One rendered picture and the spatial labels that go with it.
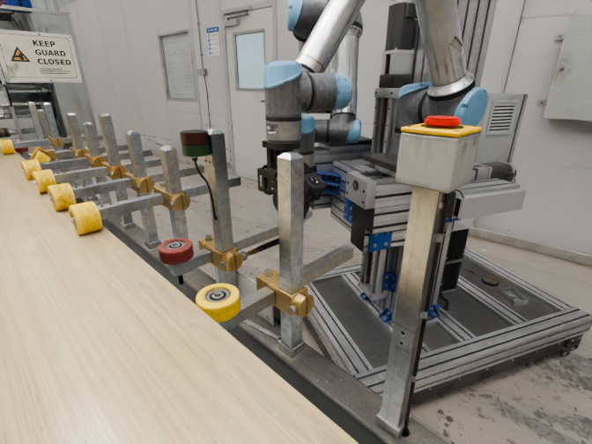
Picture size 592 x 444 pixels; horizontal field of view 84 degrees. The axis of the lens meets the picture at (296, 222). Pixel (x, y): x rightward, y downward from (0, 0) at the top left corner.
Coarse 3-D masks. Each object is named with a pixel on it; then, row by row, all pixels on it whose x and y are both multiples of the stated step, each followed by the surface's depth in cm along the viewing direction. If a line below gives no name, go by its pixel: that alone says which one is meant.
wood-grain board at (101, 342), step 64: (0, 192) 121; (0, 256) 76; (64, 256) 76; (128, 256) 76; (0, 320) 56; (64, 320) 56; (128, 320) 56; (192, 320) 56; (0, 384) 44; (64, 384) 44; (128, 384) 44; (192, 384) 44; (256, 384) 44
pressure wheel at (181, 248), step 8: (168, 240) 82; (176, 240) 82; (184, 240) 82; (160, 248) 78; (168, 248) 79; (176, 248) 78; (184, 248) 78; (192, 248) 81; (160, 256) 78; (168, 256) 77; (176, 256) 77; (184, 256) 78; (192, 256) 81
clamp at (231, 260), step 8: (200, 240) 90; (200, 248) 91; (208, 248) 87; (216, 256) 85; (224, 256) 84; (232, 256) 83; (240, 256) 85; (216, 264) 87; (224, 264) 83; (232, 264) 84; (240, 264) 86
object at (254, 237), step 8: (272, 224) 104; (256, 232) 98; (264, 232) 99; (272, 232) 101; (240, 240) 93; (248, 240) 95; (256, 240) 97; (240, 248) 94; (200, 256) 85; (208, 256) 86; (168, 264) 82; (176, 264) 80; (184, 264) 82; (192, 264) 83; (200, 264) 85; (176, 272) 81; (184, 272) 82
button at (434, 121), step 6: (426, 120) 39; (432, 120) 38; (438, 120) 38; (444, 120) 38; (450, 120) 38; (456, 120) 38; (432, 126) 39; (438, 126) 38; (444, 126) 38; (450, 126) 38; (456, 126) 38
